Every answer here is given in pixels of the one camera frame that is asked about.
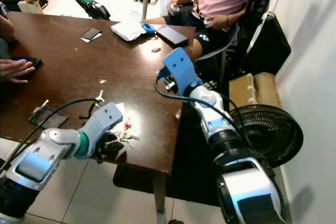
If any key bunch with red tie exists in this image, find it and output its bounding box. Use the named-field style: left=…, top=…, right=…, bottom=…
left=115, top=103, right=141, bottom=147

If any black strap with brass key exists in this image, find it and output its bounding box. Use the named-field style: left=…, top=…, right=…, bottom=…
left=79, top=90, right=108, bottom=121

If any bare hand of bystander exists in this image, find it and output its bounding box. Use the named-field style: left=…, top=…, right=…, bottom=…
left=0, top=59, right=35, bottom=84

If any large black tablet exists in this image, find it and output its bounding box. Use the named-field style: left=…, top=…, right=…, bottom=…
left=155, top=25, right=190, bottom=47

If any small blue plastic object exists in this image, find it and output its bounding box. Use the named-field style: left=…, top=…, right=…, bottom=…
left=141, top=23, right=156, bottom=35

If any white tissue packet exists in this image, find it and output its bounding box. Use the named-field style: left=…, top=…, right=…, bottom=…
left=111, top=12, right=146, bottom=42

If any black framed card holder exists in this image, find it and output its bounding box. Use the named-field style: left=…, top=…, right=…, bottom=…
left=29, top=100, right=70, bottom=130

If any brown cardboard box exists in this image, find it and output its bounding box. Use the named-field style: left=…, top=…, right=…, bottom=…
left=255, top=72, right=283, bottom=108
left=228, top=73, right=258, bottom=110

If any dark brown wooden table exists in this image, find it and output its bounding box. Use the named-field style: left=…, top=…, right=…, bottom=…
left=0, top=12, right=197, bottom=214

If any white plastic bag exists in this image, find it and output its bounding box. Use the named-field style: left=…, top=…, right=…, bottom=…
left=157, top=0, right=173, bottom=17

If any black bag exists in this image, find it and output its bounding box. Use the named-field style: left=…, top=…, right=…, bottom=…
left=241, top=12, right=292, bottom=76

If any green and black machine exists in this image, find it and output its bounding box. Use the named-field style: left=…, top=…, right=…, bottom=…
left=72, top=0, right=112, bottom=21

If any black device with blue light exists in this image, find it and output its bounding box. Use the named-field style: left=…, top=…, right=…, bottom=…
left=13, top=56, right=43, bottom=70

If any black floor fan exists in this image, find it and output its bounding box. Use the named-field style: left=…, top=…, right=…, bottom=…
left=231, top=104, right=304, bottom=168

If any black office chair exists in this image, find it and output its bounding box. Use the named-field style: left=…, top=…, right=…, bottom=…
left=197, top=0, right=287, bottom=83

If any small open cardboard box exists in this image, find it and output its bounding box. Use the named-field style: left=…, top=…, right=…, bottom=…
left=17, top=0, right=44, bottom=15

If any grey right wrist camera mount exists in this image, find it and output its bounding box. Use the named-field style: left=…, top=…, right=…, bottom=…
left=156, top=47, right=203, bottom=96

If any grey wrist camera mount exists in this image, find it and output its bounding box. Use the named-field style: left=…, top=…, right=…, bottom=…
left=81, top=102, right=124, bottom=156
left=156, top=47, right=203, bottom=96

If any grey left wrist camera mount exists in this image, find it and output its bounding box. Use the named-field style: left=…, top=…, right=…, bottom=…
left=81, top=102, right=124, bottom=156

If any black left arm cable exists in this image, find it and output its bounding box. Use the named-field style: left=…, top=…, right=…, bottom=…
left=0, top=97, right=101, bottom=175

